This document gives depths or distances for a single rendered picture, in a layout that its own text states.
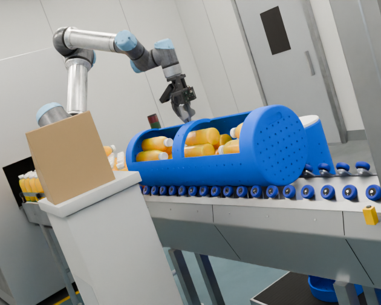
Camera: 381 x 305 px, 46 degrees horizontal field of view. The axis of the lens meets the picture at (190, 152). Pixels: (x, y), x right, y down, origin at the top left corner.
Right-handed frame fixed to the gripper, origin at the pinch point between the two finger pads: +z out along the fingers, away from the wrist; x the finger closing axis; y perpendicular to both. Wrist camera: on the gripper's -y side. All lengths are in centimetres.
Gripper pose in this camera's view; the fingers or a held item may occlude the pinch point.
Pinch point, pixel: (187, 122)
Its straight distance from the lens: 192.2
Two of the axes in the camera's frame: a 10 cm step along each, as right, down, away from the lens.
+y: 5.9, -0.6, -8.0
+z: 3.2, 9.3, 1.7
